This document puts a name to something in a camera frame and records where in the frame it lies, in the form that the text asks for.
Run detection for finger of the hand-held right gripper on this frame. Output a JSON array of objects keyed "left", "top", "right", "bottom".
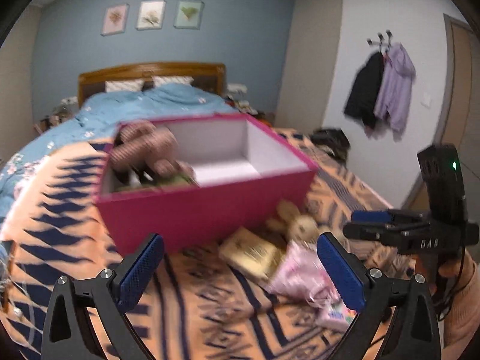
[
  {"left": 343, "top": 222, "right": 413, "bottom": 246},
  {"left": 351, "top": 210, "right": 430, "bottom": 230}
]

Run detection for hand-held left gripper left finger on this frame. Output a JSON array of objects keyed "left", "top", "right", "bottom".
[{"left": 40, "top": 232, "right": 166, "bottom": 360}]

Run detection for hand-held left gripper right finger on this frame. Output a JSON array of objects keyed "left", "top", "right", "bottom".
[{"left": 316, "top": 232, "right": 442, "bottom": 360}]

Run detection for small colourful patterned box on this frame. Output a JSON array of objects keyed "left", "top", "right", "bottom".
[{"left": 317, "top": 300, "right": 359, "bottom": 332}]

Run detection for beige bunny plush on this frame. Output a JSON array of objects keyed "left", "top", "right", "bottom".
[{"left": 266, "top": 200, "right": 327, "bottom": 248}]

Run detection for yellow tissue pack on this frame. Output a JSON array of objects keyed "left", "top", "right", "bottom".
[{"left": 219, "top": 227, "right": 287, "bottom": 282}]

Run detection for pink cardboard box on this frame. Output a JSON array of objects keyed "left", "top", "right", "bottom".
[{"left": 94, "top": 114, "right": 319, "bottom": 256}]

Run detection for person's right forearm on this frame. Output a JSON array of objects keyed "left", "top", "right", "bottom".
[{"left": 435, "top": 251, "right": 480, "bottom": 360}]

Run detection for person's right hand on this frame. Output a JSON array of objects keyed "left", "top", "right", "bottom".
[{"left": 437, "top": 258, "right": 469, "bottom": 289}]

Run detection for orange patterned blanket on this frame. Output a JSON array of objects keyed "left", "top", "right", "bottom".
[{"left": 0, "top": 127, "right": 443, "bottom": 360}]

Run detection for dark cloth pile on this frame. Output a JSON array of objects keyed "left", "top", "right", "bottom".
[{"left": 312, "top": 127, "right": 352, "bottom": 163}]

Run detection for dark greenish soft item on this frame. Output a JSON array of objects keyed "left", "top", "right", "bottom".
[{"left": 150, "top": 172, "right": 199, "bottom": 190}]

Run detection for purple hooded jacket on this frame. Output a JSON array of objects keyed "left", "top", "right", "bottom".
[{"left": 373, "top": 43, "right": 417, "bottom": 137}]

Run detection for black jacket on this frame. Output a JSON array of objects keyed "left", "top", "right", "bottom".
[{"left": 344, "top": 50, "right": 387, "bottom": 130}]

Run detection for brown teddy bear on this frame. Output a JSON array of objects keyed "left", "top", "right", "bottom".
[{"left": 109, "top": 120, "right": 199, "bottom": 186}]

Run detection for blue floral duvet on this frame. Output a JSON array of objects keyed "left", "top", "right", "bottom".
[{"left": 0, "top": 82, "right": 241, "bottom": 226}]

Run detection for cluttered bedside table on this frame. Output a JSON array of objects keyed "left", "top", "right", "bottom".
[{"left": 34, "top": 103, "right": 79, "bottom": 136}]

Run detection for white patterned pillow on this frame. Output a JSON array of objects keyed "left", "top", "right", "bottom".
[
  {"left": 105, "top": 79, "right": 145, "bottom": 94},
  {"left": 152, "top": 76, "right": 194, "bottom": 88}
]

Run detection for wooden headboard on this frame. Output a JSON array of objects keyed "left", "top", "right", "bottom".
[{"left": 77, "top": 62, "right": 227, "bottom": 109}]

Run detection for pink framed flower picture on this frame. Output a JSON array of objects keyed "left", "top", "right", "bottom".
[{"left": 101, "top": 3, "right": 130, "bottom": 37}]

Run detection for green framed flower picture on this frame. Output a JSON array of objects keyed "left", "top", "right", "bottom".
[{"left": 173, "top": 0, "right": 205, "bottom": 29}]

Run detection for black cable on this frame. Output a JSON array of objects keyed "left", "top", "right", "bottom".
[{"left": 435, "top": 245, "right": 469, "bottom": 319}]

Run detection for wall coat hooks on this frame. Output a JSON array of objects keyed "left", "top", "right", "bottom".
[{"left": 367, "top": 30, "right": 396, "bottom": 51}]

